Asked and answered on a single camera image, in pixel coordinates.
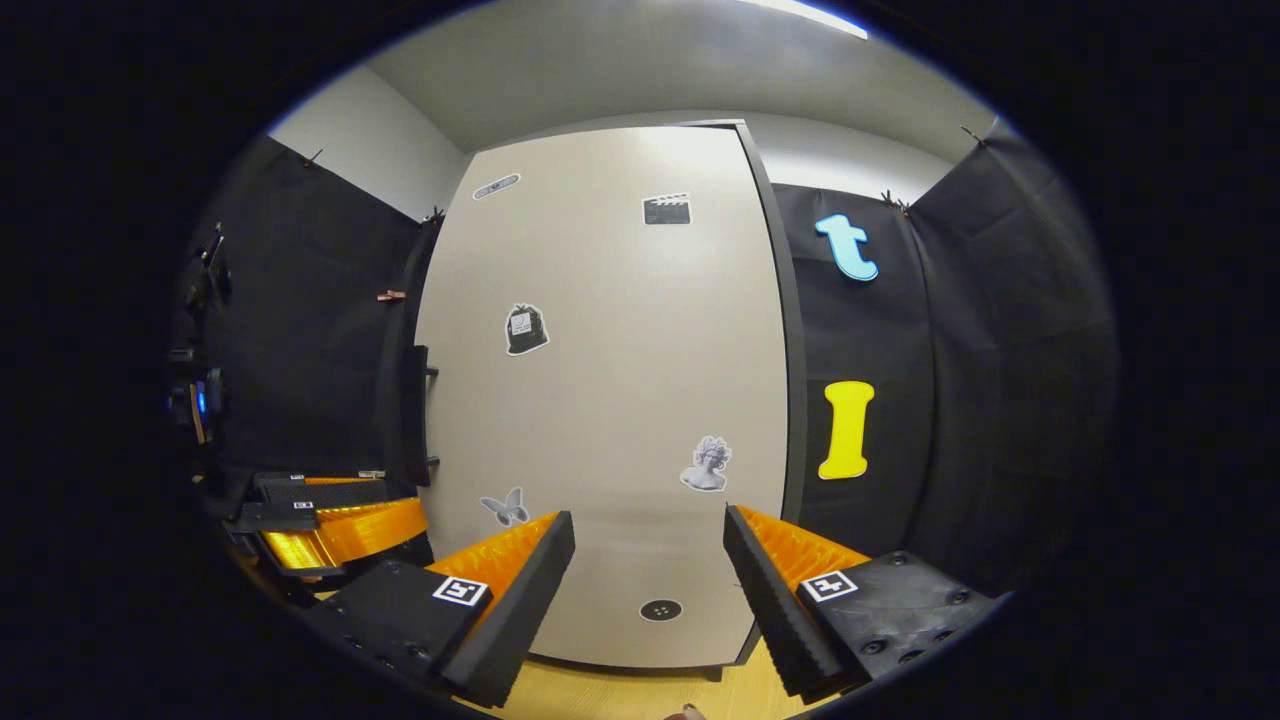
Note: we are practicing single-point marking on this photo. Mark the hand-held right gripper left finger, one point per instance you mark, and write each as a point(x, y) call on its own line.
point(530, 600)

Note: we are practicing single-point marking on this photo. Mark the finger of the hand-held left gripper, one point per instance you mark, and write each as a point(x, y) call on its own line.
point(285, 517)
point(340, 493)

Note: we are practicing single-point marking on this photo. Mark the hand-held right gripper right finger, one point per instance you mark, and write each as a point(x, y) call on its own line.
point(765, 600)

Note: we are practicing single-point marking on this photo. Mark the grey cabinet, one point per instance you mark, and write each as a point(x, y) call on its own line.
point(797, 400)

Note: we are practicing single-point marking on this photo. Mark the long ceiling light panel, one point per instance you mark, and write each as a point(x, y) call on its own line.
point(810, 15)

